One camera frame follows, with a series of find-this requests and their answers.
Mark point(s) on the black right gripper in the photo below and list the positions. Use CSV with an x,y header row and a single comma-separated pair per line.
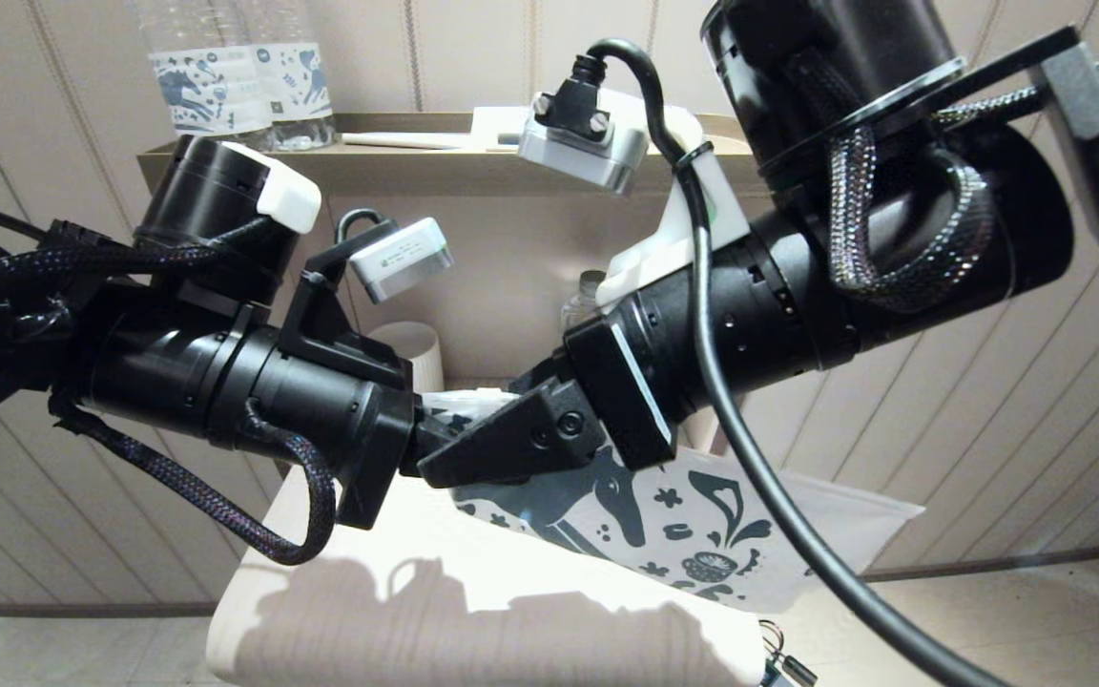
x,y
759,315

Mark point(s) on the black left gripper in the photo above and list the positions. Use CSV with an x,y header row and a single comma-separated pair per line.
x,y
340,429

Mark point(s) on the white blue horse pouch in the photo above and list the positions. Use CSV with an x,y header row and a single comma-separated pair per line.
x,y
702,534

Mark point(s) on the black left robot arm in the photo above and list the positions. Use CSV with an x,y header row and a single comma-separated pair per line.
x,y
149,372

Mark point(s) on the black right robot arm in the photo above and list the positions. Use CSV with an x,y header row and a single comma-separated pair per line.
x,y
845,57

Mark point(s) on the white ribbed mug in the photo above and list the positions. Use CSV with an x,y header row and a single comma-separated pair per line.
x,y
411,353

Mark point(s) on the small clear water bottle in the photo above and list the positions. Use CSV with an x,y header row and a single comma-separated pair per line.
x,y
580,305

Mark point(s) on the brown open shelf cabinet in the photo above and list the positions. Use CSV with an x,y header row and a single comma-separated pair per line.
x,y
435,172

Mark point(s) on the white blue packet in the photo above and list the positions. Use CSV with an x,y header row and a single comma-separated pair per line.
x,y
497,122

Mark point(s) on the white toothbrush black bristles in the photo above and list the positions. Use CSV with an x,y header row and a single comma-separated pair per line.
x,y
397,140

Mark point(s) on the black key bundle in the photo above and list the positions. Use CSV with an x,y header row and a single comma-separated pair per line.
x,y
783,663

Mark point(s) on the large clear water bottle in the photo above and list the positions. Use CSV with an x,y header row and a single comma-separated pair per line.
x,y
301,86
211,91

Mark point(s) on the black left camera bracket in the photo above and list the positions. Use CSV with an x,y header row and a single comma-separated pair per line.
x,y
321,334

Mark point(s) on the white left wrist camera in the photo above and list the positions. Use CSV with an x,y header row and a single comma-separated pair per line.
x,y
402,260

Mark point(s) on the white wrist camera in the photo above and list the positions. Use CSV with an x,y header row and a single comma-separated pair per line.
x,y
402,260
588,157

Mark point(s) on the white right camera bracket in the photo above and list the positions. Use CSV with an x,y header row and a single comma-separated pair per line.
x,y
673,239

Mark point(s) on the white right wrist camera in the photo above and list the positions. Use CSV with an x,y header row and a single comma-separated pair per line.
x,y
588,157

